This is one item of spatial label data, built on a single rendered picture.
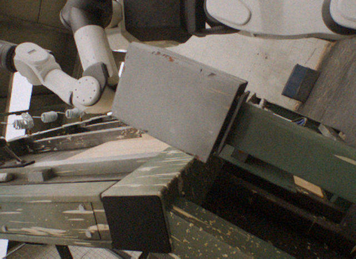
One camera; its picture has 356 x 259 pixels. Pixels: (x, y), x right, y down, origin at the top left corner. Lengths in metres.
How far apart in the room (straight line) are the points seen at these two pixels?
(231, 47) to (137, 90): 5.86
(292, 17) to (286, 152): 0.54
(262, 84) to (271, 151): 5.75
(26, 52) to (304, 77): 4.67
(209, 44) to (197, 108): 5.98
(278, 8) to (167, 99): 0.56
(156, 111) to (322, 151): 0.23
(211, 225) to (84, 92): 0.46
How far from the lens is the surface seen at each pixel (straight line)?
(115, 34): 0.90
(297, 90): 5.07
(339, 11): 0.81
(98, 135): 1.32
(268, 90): 6.11
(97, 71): 0.71
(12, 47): 0.93
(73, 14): 0.83
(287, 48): 6.14
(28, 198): 0.60
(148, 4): 0.89
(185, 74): 0.34
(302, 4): 0.85
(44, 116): 1.82
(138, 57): 0.37
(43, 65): 0.83
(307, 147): 0.37
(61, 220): 0.57
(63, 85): 0.78
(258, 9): 0.82
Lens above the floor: 0.73
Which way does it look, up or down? 14 degrees up
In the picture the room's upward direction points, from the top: 65 degrees counter-clockwise
